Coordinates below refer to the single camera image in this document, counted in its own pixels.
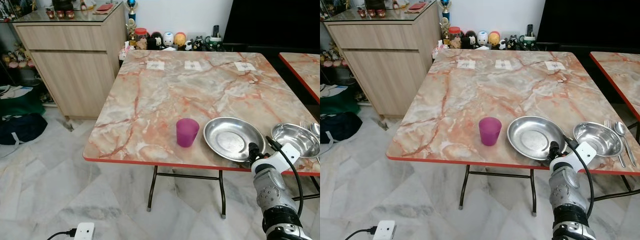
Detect light wooden cabinet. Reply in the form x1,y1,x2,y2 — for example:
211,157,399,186
12,2,129,121
323,1,441,119

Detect steel bowl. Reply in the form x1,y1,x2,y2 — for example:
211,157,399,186
573,121,624,158
271,123,321,159

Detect black bag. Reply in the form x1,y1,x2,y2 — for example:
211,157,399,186
0,113,49,146
320,111,363,144

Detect marble folding table red edge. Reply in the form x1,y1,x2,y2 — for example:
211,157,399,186
589,51,640,122
278,52,321,104
386,48,640,176
83,49,321,177

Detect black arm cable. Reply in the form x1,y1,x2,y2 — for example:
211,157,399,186
344,226,377,240
47,228,77,240
562,134,596,216
265,135,304,217

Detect green bag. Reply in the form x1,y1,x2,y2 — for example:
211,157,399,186
0,86,46,119
320,85,362,117

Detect large steel plate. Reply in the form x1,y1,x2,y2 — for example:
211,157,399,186
203,116,266,163
507,115,567,161

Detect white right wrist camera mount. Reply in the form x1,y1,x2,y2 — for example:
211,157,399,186
251,142,302,173
550,141,598,173

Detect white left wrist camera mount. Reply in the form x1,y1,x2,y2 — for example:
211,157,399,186
373,220,397,240
73,222,96,240

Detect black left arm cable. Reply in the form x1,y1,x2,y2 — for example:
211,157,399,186
47,228,77,240
344,226,377,240

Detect red lidded jar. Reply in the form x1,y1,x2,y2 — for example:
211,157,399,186
134,28,149,50
448,26,462,49

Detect purple plastic cup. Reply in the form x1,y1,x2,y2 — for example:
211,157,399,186
176,118,200,148
479,117,502,147

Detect black folding table leg frame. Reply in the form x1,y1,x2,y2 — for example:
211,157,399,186
146,165,321,219
459,164,640,217

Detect gold and blue trophy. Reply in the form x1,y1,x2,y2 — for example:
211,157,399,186
126,0,138,45
439,0,452,44

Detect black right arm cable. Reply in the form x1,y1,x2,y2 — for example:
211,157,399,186
265,135,304,217
562,134,596,216

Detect pink plush toys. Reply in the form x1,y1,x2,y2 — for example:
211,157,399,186
1,42,36,70
320,42,346,69

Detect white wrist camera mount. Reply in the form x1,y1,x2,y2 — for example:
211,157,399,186
73,222,96,240
251,142,302,173
550,141,598,173
373,220,397,240

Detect black television screen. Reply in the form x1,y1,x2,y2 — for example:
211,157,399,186
222,0,321,51
536,0,640,51

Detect green mug with remote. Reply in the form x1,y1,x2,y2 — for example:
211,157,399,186
208,25,224,52
520,24,538,51

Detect small black white figurine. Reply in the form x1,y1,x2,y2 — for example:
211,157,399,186
184,36,207,52
499,35,521,51

